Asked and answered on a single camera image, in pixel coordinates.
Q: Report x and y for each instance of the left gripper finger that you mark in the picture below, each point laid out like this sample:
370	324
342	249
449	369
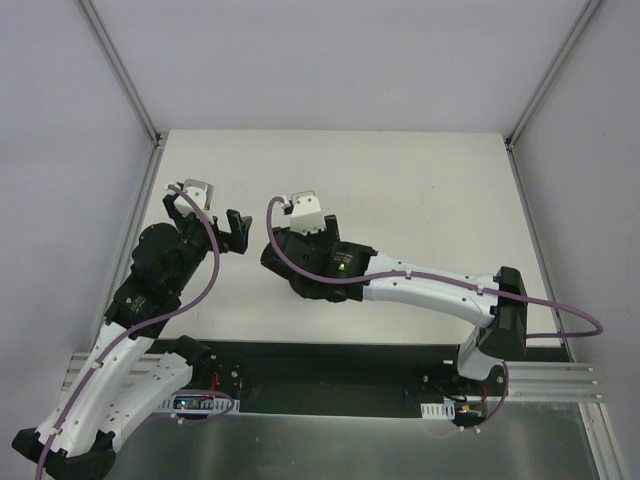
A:
169	202
238	236

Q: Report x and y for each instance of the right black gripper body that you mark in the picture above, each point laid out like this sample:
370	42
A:
304	248

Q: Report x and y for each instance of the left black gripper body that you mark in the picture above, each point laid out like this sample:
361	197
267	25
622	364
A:
201	226

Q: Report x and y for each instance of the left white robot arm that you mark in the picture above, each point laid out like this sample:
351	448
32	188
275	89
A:
174	267

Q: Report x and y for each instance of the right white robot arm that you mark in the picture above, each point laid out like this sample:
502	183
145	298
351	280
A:
492	304

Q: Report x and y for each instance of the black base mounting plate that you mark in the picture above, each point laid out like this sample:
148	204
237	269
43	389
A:
351	380

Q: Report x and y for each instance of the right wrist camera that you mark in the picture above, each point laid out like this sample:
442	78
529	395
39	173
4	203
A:
305	213

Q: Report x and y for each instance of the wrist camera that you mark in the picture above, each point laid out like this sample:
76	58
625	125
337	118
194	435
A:
198	191
305	213

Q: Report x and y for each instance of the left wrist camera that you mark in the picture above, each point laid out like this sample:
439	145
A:
198	191

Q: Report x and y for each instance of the left white cable duct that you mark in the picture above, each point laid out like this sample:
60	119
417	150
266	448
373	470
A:
197	404

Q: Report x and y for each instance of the white cable duct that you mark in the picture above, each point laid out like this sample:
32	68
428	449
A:
438	411
197	404

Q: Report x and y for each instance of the right aluminium frame post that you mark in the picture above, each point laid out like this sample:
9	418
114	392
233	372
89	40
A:
569	43

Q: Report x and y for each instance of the aluminium frame post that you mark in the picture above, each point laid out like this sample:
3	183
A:
108	48
569	43

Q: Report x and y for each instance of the left aluminium frame post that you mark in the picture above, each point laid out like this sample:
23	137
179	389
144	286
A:
108	48

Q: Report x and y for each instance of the right white cable duct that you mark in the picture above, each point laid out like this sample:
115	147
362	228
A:
438	411

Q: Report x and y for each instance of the front aluminium rail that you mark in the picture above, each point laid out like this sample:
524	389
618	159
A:
553	382

